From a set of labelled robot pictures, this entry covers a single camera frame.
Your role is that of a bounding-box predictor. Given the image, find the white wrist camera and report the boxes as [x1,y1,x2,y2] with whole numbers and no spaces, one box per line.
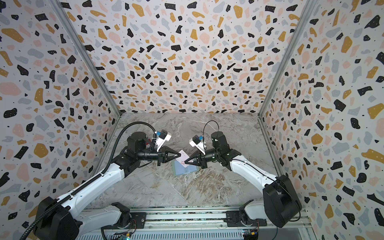
[155,130,172,152]
[189,135,206,155]

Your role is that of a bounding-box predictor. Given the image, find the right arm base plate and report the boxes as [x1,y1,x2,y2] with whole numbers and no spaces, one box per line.
[224,210,267,228]

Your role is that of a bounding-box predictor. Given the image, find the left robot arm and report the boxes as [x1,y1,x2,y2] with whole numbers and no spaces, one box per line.
[32,131,181,240]

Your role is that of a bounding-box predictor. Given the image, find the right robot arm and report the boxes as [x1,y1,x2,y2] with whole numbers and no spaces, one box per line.
[185,131,303,228]

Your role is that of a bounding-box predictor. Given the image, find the right thin black cable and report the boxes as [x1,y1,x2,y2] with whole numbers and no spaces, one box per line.
[202,120,221,139]

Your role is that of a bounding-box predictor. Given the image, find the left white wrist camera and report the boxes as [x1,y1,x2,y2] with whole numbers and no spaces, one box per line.
[155,130,172,152]

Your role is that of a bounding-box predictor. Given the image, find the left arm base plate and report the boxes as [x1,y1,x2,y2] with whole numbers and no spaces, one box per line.
[104,212,147,231]

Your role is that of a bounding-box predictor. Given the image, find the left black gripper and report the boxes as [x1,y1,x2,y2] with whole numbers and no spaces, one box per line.
[140,146,183,167]

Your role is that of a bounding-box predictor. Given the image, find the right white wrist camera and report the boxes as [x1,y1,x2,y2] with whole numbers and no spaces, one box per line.
[189,135,206,155]

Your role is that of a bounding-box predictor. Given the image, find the aluminium front rail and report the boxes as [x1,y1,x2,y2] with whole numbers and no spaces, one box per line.
[56,205,313,233]

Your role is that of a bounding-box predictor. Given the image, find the left black corrugated cable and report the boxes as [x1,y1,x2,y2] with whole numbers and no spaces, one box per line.
[19,121,157,240]

